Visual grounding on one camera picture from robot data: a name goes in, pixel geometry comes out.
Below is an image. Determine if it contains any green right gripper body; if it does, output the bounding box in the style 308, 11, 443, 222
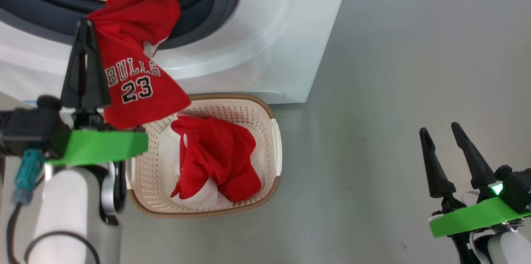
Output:
429, 185, 531, 238

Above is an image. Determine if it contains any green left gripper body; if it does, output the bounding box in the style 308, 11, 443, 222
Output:
45, 108, 149, 167

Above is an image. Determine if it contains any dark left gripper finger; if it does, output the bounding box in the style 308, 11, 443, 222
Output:
85, 18, 112, 110
61, 18, 88, 110

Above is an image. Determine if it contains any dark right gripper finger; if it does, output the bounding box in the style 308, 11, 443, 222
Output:
419, 127, 457, 199
451, 122, 497, 190

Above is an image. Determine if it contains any red Bulls 23 jersey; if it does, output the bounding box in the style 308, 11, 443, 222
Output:
86, 0, 191, 130

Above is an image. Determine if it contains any red and white garment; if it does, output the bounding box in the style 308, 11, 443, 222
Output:
160, 115, 266, 210

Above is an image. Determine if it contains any cream perforated laundry basket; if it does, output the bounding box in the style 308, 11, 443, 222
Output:
126, 93, 283, 219

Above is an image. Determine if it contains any white front-load washing machine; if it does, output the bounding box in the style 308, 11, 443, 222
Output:
0, 0, 354, 105

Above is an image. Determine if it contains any black cable teal connector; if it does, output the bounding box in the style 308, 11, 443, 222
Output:
6, 150, 102, 264

